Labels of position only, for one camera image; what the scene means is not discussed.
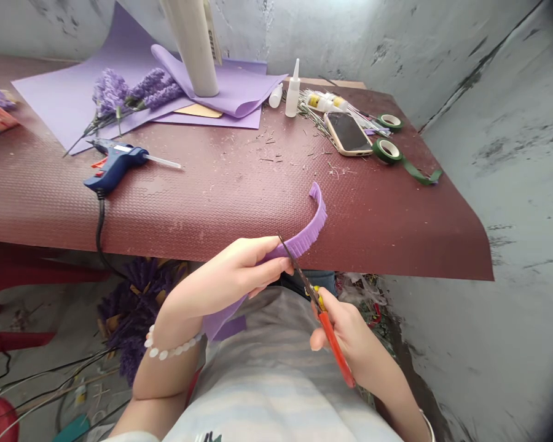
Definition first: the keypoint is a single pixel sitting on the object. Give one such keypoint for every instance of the person's right hand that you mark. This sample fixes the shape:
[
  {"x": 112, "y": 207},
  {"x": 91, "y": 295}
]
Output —
[{"x": 357, "y": 343}]

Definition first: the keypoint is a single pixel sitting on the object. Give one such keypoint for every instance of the person's left hand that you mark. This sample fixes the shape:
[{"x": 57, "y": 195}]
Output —
[{"x": 216, "y": 285}]

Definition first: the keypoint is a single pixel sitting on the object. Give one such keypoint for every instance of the purple fringed foam strip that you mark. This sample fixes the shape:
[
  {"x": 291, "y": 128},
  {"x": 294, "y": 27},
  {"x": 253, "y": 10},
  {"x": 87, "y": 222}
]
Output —
[{"x": 311, "y": 228}]

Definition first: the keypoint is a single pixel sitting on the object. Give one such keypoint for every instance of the pile of plastic and stems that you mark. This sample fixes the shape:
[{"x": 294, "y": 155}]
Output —
[{"x": 366, "y": 299}]

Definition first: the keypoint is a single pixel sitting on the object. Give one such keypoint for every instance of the person's legs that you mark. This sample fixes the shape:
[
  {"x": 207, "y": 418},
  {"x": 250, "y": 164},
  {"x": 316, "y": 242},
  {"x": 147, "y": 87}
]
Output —
[{"x": 320, "y": 282}]

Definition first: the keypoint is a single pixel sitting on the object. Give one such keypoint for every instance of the pile of purple foam flowers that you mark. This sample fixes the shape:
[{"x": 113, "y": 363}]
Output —
[{"x": 138, "y": 313}]

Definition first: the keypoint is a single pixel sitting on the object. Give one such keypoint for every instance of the person's body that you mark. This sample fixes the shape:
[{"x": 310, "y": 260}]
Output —
[{"x": 281, "y": 386}]

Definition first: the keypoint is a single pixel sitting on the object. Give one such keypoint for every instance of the maroon textured table mat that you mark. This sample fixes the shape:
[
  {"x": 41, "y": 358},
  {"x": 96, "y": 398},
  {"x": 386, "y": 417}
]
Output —
[{"x": 239, "y": 198}]

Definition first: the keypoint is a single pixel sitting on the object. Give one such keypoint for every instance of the blue hot glue gun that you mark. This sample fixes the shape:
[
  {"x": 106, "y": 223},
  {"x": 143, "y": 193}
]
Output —
[{"x": 117, "y": 162}]

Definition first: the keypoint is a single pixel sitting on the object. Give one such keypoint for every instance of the brown cardboard piece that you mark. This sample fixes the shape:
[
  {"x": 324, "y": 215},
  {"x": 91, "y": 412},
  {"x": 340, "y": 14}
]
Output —
[{"x": 198, "y": 110}]

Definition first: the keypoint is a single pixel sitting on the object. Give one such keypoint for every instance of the folded purple foam sheet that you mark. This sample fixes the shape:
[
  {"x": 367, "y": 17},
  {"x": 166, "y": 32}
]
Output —
[{"x": 232, "y": 92}]

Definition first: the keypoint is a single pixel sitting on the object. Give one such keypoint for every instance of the green floral tape roll unwound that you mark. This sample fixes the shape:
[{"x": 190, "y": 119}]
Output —
[{"x": 387, "y": 151}]

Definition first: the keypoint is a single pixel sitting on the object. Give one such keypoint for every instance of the small white dropper bottle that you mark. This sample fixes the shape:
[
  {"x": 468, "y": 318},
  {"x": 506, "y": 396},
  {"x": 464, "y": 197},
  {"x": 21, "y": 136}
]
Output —
[{"x": 276, "y": 96}]

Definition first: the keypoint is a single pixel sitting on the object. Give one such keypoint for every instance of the smartphone in beige case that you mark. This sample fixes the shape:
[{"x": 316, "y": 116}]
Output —
[{"x": 348, "y": 133}]

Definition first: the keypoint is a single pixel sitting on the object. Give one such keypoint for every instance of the red plastic stool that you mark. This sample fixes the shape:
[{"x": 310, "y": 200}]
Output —
[{"x": 14, "y": 276}]

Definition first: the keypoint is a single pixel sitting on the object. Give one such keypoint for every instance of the tall white glue bottle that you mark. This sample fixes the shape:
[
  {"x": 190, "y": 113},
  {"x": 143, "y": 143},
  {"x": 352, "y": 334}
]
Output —
[{"x": 293, "y": 94}]

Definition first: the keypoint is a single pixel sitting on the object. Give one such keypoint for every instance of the white yellow label glue bottle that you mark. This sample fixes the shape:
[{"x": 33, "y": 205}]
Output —
[{"x": 325, "y": 102}]

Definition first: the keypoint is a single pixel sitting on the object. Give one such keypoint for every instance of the bunch of purple lavender flowers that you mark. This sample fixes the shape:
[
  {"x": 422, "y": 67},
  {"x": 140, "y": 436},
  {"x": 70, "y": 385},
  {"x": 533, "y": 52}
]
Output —
[{"x": 120, "y": 94}]

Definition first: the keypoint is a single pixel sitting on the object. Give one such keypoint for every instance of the green floral tape roll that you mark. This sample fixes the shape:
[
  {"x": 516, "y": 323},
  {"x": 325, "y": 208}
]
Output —
[{"x": 390, "y": 122}]

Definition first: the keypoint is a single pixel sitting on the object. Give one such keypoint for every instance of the white cardboard tube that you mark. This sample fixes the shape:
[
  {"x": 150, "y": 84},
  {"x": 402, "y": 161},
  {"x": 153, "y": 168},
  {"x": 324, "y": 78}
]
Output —
[{"x": 196, "y": 50}]

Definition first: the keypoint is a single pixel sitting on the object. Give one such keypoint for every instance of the large purple foam sheet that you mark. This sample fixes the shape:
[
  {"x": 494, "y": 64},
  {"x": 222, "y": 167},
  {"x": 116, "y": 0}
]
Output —
[{"x": 73, "y": 87}]

